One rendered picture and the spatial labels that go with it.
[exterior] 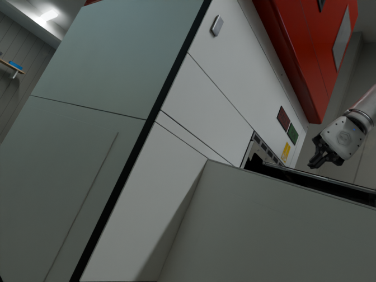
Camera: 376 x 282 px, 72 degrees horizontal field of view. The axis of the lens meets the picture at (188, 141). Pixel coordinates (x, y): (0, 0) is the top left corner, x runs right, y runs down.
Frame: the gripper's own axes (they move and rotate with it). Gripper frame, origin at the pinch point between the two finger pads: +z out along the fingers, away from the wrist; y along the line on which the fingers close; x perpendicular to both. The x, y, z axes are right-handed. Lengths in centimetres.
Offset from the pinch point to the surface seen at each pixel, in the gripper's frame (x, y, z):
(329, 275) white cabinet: -28.9, 6.0, 25.0
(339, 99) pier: 161, 16, -136
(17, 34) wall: 525, -590, 88
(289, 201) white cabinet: -22.9, -4.3, 19.9
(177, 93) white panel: -23.7, -34.0, 21.7
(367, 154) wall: 153, 67, -111
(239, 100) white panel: -7.4, -26.8, 6.7
